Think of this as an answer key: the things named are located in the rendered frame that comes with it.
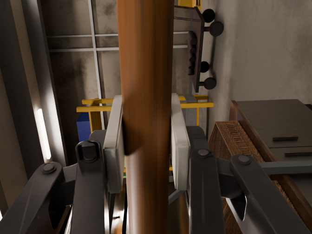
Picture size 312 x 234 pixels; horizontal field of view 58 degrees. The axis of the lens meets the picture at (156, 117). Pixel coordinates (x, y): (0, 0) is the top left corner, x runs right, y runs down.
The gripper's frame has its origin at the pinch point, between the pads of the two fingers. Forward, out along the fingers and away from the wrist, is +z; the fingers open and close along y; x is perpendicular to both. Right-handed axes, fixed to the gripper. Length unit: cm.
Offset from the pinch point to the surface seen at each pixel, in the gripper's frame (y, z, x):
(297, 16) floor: 116, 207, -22
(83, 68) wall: -162, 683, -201
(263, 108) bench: 76, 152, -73
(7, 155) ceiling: -246, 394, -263
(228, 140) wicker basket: 46, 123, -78
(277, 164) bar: 56, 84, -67
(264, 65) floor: 116, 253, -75
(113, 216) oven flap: -22, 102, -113
